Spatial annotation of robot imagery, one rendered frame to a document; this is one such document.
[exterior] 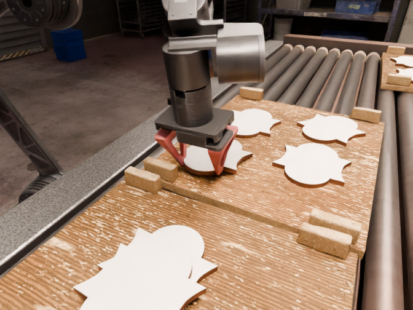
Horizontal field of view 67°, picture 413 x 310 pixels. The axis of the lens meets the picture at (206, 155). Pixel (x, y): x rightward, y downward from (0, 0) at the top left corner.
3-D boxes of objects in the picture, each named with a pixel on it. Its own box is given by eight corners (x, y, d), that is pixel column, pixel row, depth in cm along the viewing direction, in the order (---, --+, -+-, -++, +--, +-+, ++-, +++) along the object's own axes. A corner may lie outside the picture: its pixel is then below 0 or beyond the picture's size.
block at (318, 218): (305, 230, 41) (309, 214, 39) (308, 221, 42) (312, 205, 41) (355, 248, 38) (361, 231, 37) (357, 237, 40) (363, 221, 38)
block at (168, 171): (142, 173, 52) (141, 159, 50) (149, 168, 53) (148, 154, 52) (173, 184, 49) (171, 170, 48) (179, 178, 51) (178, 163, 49)
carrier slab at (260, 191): (138, 179, 53) (137, 171, 52) (237, 99, 84) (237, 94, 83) (361, 260, 39) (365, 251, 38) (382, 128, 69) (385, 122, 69)
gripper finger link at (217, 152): (202, 154, 55) (196, 106, 49) (240, 163, 52) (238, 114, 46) (182, 179, 50) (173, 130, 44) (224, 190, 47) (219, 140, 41)
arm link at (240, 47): (182, 26, 47) (169, -19, 39) (259, 20, 46) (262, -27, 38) (180, 99, 45) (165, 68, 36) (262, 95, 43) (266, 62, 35)
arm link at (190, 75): (165, 31, 41) (156, 47, 37) (217, 27, 40) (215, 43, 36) (173, 80, 45) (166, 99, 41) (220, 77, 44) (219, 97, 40)
